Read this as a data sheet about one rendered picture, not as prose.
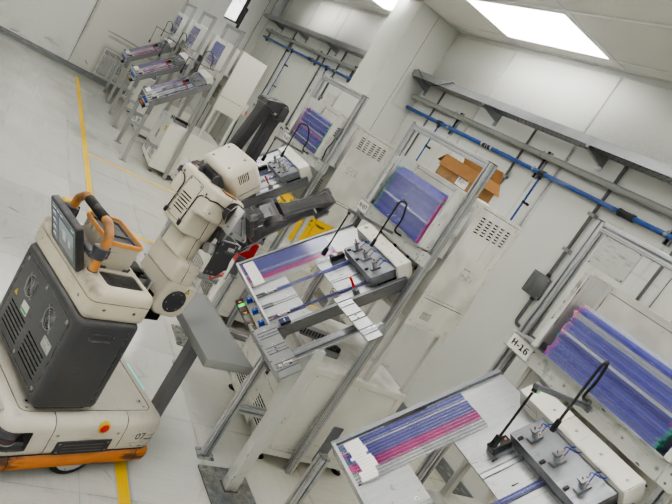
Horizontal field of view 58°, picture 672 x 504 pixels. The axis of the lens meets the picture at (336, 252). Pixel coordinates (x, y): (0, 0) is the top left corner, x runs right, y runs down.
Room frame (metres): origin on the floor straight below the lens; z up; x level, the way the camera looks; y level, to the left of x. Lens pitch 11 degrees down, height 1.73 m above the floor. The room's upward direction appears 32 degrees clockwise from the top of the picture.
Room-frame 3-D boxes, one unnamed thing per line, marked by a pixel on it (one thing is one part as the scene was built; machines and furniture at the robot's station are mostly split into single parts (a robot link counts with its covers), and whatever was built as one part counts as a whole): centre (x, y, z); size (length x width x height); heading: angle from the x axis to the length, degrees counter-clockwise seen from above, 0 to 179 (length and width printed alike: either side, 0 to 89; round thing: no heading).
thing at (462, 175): (3.45, -0.41, 1.82); 0.68 x 0.30 x 0.20; 33
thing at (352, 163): (4.54, 0.48, 0.95); 1.35 x 0.82 x 1.90; 123
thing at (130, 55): (9.69, 3.84, 0.95); 1.37 x 0.82 x 1.90; 123
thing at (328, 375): (3.31, -0.29, 0.31); 0.70 x 0.65 x 0.62; 33
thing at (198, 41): (8.47, 3.06, 0.95); 1.37 x 0.82 x 1.90; 123
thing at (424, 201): (3.19, -0.22, 1.52); 0.51 x 0.13 x 0.27; 33
